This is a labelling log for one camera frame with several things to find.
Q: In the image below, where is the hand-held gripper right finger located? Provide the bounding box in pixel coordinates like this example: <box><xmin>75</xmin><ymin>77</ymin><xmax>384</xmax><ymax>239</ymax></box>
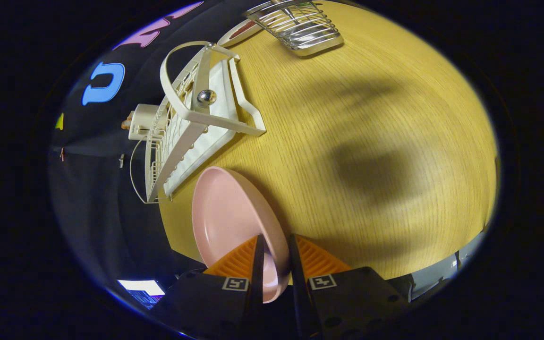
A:
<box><xmin>289</xmin><ymin>234</ymin><xmax>410</xmax><ymax>340</ymax></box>

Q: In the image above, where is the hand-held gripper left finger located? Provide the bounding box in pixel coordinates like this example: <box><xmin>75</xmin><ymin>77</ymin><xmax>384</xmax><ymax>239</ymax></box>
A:
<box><xmin>152</xmin><ymin>235</ymin><xmax>266</xmax><ymax>340</ymax></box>

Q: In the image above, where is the pink plate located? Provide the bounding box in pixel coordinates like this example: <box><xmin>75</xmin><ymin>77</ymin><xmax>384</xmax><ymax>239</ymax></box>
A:
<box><xmin>192</xmin><ymin>166</ymin><xmax>292</xmax><ymax>304</ymax></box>

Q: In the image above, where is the white wire dish rack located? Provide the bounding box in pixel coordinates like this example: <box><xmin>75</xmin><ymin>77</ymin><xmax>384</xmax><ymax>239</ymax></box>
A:
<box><xmin>129</xmin><ymin>41</ymin><xmax>267</xmax><ymax>204</ymax></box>

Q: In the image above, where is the metal wire basket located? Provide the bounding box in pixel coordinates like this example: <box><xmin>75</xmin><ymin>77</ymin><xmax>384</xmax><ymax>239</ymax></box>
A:
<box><xmin>244</xmin><ymin>0</ymin><xmax>345</xmax><ymax>58</ymax></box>

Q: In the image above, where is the white plate with sausages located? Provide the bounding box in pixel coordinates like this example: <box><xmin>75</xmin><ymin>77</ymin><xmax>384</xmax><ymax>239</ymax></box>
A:
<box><xmin>217</xmin><ymin>19</ymin><xmax>264</xmax><ymax>48</ymax></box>

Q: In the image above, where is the lit screen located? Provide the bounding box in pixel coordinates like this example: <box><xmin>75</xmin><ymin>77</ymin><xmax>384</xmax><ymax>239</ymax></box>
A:
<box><xmin>117</xmin><ymin>279</ymin><xmax>165</xmax><ymax>310</ymax></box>

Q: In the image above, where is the black backdrop cloth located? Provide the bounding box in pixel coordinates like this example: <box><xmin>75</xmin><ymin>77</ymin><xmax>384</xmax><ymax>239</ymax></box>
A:
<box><xmin>49</xmin><ymin>0</ymin><xmax>250</xmax><ymax>296</ymax></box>

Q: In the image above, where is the white toaster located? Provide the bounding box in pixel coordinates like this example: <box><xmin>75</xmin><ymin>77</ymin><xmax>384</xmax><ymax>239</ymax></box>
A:
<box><xmin>128</xmin><ymin>103</ymin><xmax>162</xmax><ymax>141</ymax></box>

